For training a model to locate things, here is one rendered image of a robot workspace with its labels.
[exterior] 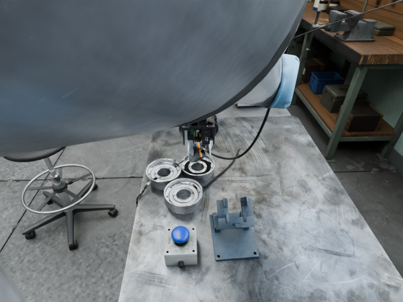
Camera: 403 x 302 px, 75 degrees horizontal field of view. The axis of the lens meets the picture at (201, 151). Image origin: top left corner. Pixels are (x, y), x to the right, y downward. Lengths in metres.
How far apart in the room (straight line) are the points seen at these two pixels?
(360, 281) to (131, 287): 0.48
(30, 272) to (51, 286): 0.16
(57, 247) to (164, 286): 1.25
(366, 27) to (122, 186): 2.00
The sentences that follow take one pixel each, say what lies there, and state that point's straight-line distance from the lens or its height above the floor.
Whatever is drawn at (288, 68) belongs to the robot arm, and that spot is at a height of 1.24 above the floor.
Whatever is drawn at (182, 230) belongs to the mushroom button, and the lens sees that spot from 0.59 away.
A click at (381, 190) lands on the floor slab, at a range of 2.28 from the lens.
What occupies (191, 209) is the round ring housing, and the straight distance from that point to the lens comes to 0.70.
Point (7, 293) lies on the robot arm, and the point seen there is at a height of 1.18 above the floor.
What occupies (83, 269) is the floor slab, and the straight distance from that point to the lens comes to 1.66.
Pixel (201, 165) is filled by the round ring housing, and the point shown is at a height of 0.82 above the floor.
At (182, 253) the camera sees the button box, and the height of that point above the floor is 0.84.
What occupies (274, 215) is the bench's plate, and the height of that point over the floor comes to 0.80.
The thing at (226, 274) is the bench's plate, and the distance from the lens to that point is 0.63.
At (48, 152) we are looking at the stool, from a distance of 1.41.
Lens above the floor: 1.36
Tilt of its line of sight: 38 degrees down
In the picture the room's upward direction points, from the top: straight up
